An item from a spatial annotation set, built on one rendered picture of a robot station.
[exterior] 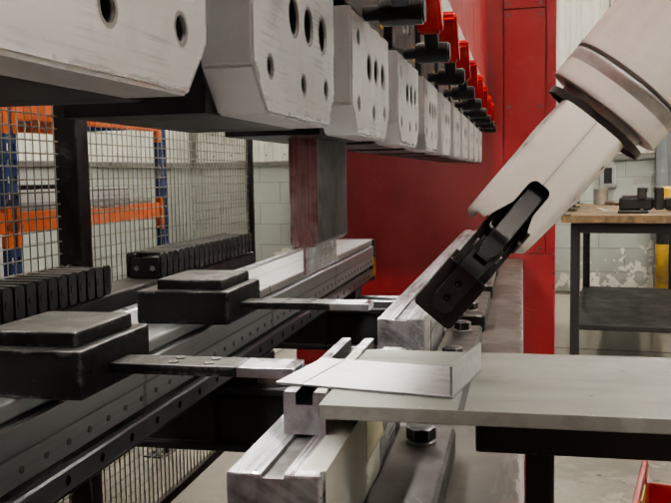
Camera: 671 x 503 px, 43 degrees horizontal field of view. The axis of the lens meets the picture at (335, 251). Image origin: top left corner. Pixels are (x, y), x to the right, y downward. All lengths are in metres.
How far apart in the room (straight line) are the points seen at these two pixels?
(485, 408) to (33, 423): 0.35
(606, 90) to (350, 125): 0.16
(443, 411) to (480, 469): 0.28
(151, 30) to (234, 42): 0.10
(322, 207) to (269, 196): 8.35
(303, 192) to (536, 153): 0.16
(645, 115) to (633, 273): 7.73
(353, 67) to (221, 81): 0.20
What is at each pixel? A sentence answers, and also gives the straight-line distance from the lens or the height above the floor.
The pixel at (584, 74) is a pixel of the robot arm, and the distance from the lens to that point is 0.59.
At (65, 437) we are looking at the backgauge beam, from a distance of 0.76.
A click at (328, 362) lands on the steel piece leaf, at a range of 0.68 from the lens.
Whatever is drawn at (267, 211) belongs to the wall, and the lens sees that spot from 8.97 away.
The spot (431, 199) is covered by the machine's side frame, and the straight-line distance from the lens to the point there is 2.79.
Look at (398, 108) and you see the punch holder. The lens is 0.74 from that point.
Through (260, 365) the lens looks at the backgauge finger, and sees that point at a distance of 0.67.
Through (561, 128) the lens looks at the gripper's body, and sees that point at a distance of 0.57.
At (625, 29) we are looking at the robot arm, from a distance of 0.59.
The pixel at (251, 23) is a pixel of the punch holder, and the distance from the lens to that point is 0.35.
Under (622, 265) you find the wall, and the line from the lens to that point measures 8.30.
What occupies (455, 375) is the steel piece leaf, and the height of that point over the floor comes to 1.01.
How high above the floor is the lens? 1.15
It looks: 5 degrees down
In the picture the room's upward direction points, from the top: 1 degrees counter-clockwise
